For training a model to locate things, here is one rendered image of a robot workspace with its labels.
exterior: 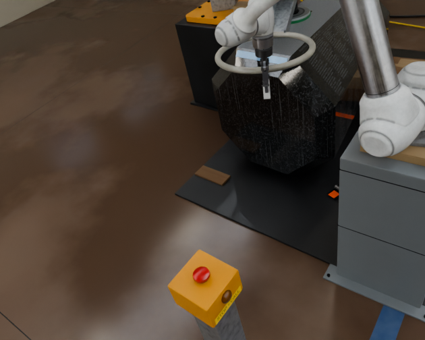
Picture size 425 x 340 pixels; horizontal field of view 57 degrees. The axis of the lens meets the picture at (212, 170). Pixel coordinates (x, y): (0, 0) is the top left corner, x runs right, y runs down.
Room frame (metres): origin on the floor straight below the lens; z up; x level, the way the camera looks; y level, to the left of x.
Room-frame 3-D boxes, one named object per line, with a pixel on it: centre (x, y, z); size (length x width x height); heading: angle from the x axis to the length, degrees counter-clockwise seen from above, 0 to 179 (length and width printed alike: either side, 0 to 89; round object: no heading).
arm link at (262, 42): (1.56, -0.34, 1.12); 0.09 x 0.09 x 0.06
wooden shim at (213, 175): (2.06, 0.01, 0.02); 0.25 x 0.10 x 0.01; 42
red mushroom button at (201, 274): (0.52, 0.08, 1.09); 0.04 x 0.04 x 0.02
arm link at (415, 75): (1.08, -0.75, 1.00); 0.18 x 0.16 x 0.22; 128
